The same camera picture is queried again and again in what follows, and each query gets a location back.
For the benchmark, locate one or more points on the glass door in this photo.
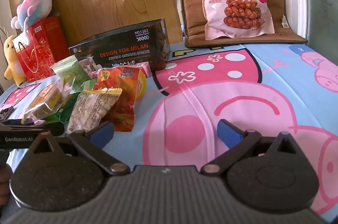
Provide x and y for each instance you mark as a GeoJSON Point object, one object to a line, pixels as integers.
{"type": "Point", "coordinates": [322, 2]}

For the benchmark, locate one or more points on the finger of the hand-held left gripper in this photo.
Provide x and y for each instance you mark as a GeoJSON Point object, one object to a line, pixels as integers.
{"type": "Point", "coordinates": [52, 128]}

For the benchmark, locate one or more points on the pale green snack packet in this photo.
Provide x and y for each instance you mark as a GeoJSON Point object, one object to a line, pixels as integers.
{"type": "Point", "coordinates": [71, 68]}

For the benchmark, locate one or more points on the small pink box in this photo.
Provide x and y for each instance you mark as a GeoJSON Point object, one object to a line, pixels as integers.
{"type": "Point", "coordinates": [144, 68]}

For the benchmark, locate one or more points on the yellow plush toy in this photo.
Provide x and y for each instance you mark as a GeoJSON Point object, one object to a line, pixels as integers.
{"type": "Point", "coordinates": [13, 60]}

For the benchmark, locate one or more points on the brown seat cushion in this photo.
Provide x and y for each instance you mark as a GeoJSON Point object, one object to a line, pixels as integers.
{"type": "Point", "coordinates": [192, 15]}

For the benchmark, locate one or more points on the clear packet of orange cake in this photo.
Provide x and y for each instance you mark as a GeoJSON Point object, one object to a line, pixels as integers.
{"type": "Point", "coordinates": [47, 97]}

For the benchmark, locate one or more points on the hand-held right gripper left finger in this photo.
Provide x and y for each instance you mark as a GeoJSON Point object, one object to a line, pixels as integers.
{"type": "Point", "coordinates": [101, 131]}

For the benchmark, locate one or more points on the dark green snack packet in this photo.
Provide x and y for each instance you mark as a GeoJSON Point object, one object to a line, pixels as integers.
{"type": "Point", "coordinates": [67, 109]}

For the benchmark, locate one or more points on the red orange snack packet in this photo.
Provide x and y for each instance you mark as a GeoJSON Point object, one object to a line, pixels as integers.
{"type": "Point", "coordinates": [124, 107]}

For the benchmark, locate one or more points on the person's left hand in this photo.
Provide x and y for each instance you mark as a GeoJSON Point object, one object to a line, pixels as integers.
{"type": "Point", "coordinates": [4, 187]}

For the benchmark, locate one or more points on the black printed box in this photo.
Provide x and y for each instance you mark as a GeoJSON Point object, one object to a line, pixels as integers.
{"type": "Point", "coordinates": [124, 46]}

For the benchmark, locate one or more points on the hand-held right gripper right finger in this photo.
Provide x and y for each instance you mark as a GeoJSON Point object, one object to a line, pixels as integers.
{"type": "Point", "coordinates": [228, 131]}

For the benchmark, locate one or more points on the beige packet with yellow top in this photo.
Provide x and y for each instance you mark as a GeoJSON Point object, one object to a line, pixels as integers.
{"type": "Point", "coordinates": [89, 110]}

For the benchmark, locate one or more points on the red gift bag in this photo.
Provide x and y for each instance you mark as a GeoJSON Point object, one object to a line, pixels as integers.
{"type": "Point", "coordinates": [39, 54]}

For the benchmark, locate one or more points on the pink blue plush dolphin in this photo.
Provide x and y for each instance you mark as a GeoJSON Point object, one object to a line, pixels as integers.
{"type": "Point", "coordinates": [34, 4]}

